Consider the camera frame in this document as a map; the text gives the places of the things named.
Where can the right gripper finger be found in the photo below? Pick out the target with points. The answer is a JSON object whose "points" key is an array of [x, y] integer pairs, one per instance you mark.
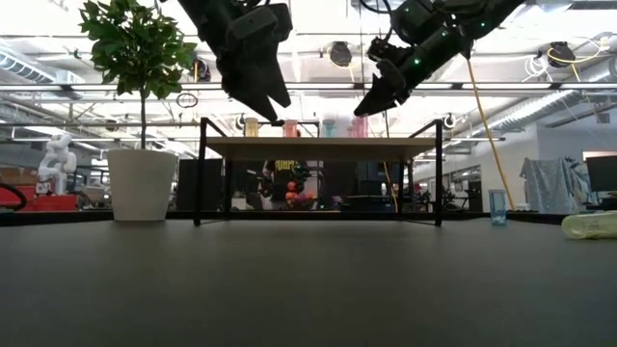
{"points": [[383, 94], [384, 50]]}

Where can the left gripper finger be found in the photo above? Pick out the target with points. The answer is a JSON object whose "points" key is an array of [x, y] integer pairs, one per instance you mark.
{"points": [[282, 77], [250, 82]]}

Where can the red medicine bottle white cap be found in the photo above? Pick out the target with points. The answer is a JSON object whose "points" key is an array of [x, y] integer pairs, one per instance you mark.
{"points": [[290, 128]]}

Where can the teal medicine bottle white cap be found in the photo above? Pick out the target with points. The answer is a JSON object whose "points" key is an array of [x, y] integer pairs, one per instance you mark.
{"points": [[497, 205], [329, 128]]}

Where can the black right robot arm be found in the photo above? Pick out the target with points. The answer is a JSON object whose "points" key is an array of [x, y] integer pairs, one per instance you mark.
{"points": [[463, 21]]}

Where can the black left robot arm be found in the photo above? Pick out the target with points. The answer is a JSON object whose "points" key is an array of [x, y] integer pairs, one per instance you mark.
{"points": [[202, 14]]}

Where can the white small robot arm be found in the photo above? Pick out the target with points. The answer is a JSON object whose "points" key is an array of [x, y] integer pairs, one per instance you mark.
{"points": [[58, 164]]}

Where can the wooden shelf black metal legs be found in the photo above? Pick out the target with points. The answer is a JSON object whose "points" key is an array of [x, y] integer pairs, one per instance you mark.
{"points": [[318, 148]]}

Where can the small black ceiling reel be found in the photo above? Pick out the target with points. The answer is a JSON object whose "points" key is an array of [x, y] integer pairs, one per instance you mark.
{"points": [[449, 120], [239, 120]]}

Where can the person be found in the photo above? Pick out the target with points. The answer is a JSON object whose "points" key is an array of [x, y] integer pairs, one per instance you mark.
{"points": [[284, 173]]}

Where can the black partition panel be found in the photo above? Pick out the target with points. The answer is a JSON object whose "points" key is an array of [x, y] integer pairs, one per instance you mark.
{"points": [[214, 185]]}

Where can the green leafy plant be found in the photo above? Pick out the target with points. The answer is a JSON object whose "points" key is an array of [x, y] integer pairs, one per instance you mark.
{"points": [[137, 48]]}

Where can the white plant pot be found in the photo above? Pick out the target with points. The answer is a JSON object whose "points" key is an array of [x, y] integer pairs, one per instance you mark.
{"points": [[142, 188]]}

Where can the grey cloth cover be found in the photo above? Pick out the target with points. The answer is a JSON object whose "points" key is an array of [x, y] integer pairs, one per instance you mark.
{"points": [[549, 185]]}

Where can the black monitor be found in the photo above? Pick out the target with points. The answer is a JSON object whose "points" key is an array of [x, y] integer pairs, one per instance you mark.
{"points": [[602, 173]]}

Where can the long ceiling light rail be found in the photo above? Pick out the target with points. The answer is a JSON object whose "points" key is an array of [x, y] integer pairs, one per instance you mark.
{"points": [[328, 86]]}

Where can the silver ventilation duct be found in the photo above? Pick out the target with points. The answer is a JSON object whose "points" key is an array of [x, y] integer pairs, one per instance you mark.
{"points": [[29, 70], [554, 103]]}

